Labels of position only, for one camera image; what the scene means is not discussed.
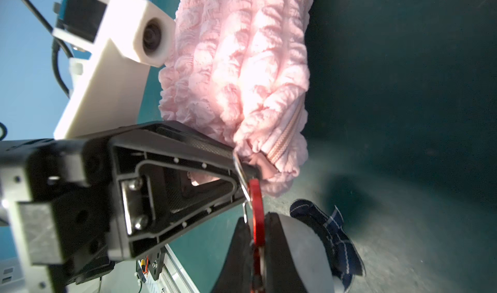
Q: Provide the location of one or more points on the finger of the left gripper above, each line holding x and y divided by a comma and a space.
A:
167, 179

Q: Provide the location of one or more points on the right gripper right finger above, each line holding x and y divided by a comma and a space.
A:
295, 257

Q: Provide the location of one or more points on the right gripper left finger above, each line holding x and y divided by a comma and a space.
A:
236, 274

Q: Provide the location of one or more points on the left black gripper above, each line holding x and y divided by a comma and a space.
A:
56, 201

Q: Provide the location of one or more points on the white plush keychain decoration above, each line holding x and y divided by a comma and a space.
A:
345, 261

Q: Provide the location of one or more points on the pink puffy bag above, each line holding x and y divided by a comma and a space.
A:
238, 72

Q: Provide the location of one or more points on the aluminium front rail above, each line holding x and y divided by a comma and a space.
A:
161, 271

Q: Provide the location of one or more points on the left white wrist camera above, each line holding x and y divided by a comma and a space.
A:
133, 36

